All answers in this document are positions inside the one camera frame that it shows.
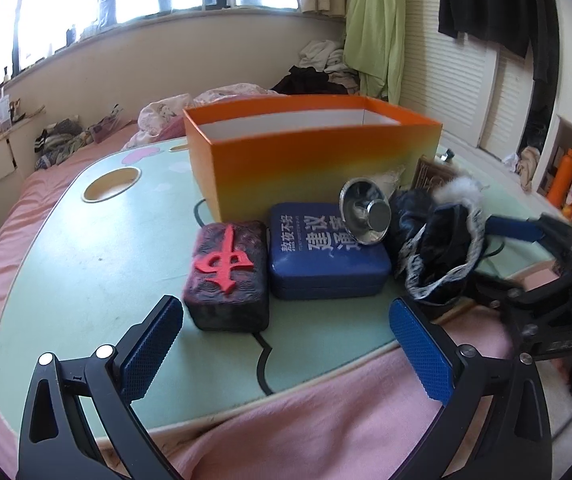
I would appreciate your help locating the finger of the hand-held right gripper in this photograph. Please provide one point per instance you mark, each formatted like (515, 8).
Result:
(513, 229)
(516, 292)

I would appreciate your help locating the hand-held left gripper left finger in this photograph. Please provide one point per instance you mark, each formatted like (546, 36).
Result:
(151, 345)

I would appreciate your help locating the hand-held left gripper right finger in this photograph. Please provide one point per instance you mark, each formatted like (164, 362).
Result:
(418, 350)

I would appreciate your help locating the black lace-trimmed cloth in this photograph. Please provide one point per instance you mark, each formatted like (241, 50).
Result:
(446, 245)

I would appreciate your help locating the dark block with red symbol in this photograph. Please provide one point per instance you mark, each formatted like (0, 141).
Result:
(236, 305)

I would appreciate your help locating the blue zip case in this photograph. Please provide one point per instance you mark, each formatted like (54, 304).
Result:
(306, 260)

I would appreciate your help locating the silver metal funnel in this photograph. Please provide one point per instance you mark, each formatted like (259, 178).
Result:
(361, 200)

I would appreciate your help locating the orange cardboard box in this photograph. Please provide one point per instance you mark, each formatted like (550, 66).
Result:
(291, 160)

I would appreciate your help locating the light green desktop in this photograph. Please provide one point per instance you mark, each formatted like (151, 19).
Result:
(116, 260)

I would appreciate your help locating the beige cloth heap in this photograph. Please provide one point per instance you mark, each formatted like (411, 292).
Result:
(530, 167)

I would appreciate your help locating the orange bottle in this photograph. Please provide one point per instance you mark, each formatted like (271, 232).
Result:
(561, 180)

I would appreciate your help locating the small metal clip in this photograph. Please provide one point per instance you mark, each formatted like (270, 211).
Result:
(447, 155)

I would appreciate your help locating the brown patterned box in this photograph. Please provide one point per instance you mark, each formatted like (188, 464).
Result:
(428, 172)

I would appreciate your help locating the dark blue shiny cloth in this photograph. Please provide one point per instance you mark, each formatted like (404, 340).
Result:
(408, 210)

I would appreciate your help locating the white louvered closet door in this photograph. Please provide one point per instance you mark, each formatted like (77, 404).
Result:
(456, 90)

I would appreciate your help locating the striped clothes pile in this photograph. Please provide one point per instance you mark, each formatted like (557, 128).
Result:
(61, 140)

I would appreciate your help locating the black hanging garment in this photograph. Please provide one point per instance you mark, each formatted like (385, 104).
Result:
(491, 0)

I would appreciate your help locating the floral pink quilt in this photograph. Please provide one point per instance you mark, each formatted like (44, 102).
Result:
(166, 110)

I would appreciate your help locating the light green hanging cloth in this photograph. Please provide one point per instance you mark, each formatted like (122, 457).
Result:
(373, 25)

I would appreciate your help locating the black clothes pile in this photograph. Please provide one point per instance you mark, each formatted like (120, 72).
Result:
(306, 80)

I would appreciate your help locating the white clothes pile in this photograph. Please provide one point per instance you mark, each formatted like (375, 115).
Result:
(321, 50)

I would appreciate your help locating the plastic cup with straw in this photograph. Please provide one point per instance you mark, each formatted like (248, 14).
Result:
(3, 110)

